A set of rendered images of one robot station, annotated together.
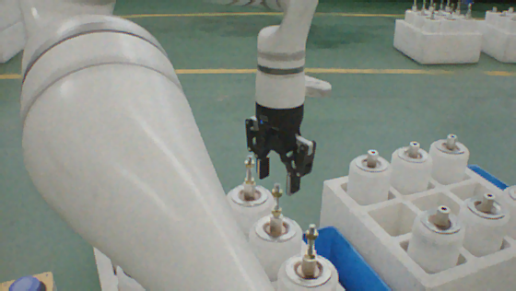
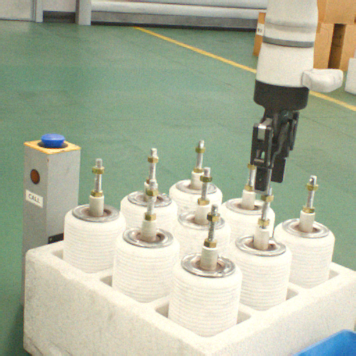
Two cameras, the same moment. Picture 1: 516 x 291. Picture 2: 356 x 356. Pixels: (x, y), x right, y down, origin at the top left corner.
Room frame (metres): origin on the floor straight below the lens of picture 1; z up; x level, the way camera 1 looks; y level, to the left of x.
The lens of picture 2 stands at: (0.12, -0.88, 0.66)
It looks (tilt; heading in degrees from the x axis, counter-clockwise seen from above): 18 degrees down; 65
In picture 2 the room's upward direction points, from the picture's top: 5 degrees clockwise
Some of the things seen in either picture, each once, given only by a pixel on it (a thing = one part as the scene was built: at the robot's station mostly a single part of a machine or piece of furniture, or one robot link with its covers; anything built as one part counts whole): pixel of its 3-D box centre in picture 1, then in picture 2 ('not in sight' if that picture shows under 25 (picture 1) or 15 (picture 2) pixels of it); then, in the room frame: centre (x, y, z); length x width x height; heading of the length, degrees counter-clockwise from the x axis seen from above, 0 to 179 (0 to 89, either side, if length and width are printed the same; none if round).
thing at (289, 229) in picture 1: (275, 228); (260, 245); (0.65, -0.04, 0.25); 0.08 x 0.08 x 0.01
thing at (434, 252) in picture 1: (430, 259); not in sight; (0.66, -0.35, 0.16); 0.10 x 0.10 x 0.18
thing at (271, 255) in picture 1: (274, 267); (252, 301); (0.65, -0.04, 0.16); 0.10 x 0.10 x 0.18
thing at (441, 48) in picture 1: (436, 40); not in sight; (2.72, -1.15, 0.09); 0.39 x 0.39 x 0.18; 8
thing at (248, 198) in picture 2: not in sight; (248, 199); (0.71, 0.11, 0.26); 0.02 x 0.02 x 0.03
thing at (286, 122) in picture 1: (279, 123); (279, 110); (0.65, -0.04, 0.46); 0.08 x 0.08 x 0.09
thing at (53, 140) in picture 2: (25, 290); (52, 142); (0.42, 0.30, 0.32); 0.04 x 0.04 x 0.02
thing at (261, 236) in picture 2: (275, 223); (261, 238); (0.65, -0.04, 0.26); 0.02 x 0.02 x 0.03
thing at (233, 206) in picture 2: not in sight; (247, 207); (0.71, 0.11, 0.25); 0.08 x 0.08 x 0.01
